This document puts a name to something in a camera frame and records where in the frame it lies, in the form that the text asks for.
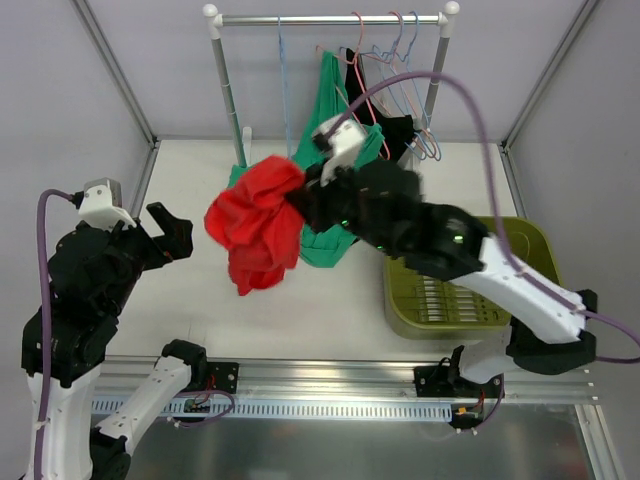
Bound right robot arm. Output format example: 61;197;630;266
285;160;597;397

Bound aluminium frame rail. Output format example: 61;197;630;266
99;355;596;404

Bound pink wire hanger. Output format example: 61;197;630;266
368;11;438;161
315;11;391;160

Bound light blue wire hanger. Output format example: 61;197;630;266
276;16;293;158

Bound white slotted cable duct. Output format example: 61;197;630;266
89;397;454;424

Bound black garment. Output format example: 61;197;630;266
344;48;415;163

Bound red tank top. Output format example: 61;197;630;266
204;155;305;296

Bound purple cable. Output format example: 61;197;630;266
34;188;86;480
339;70;640;364

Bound green garment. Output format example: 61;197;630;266
224;50;386;269

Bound olive green plastic basket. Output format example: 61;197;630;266
383;217;560;340

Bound metal clothes rack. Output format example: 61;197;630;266
203;1;460;173

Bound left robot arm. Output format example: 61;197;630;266
21;202;208;479

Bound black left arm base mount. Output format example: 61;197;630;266
198;361;240;394

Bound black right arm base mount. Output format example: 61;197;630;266
413;346;504;399

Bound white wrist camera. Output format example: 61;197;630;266
78;178;136;231
312;115;367;187

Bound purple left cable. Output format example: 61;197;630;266
34;188;86;480

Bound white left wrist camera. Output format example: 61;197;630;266
78;178;136;231

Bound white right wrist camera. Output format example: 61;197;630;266
312;115;367;187

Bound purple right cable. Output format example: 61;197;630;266
339;70;640;364

